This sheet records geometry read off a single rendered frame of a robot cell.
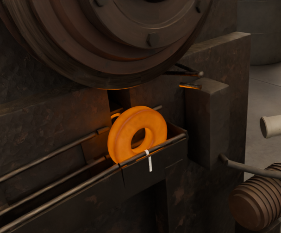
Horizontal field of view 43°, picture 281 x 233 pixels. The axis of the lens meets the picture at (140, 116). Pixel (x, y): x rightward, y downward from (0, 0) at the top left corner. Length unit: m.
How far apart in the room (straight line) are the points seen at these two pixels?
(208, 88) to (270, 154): 1.28
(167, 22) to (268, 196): 0.56
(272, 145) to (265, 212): 1.26
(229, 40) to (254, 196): 0.44
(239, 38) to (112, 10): 0.58
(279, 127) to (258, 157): 1.11
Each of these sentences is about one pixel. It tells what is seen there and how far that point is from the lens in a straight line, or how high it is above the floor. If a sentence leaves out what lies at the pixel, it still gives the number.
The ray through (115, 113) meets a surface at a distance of 0.89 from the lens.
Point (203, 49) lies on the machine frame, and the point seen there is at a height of 0.87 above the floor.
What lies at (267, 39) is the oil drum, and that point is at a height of 0.24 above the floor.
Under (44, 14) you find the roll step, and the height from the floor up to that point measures 1.06.
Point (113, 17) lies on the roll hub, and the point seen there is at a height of 1.05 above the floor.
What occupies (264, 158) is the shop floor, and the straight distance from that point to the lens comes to 2.10.
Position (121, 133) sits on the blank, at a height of 0.78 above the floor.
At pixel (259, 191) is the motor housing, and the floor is 0.53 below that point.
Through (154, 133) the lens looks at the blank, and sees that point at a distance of 0.83.
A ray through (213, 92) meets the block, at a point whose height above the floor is 0.80.
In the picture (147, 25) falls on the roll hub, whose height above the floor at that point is 1.02.
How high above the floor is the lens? 1.15
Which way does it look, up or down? 27 degrees down
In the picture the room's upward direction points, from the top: 6 degrees counter-clockwise
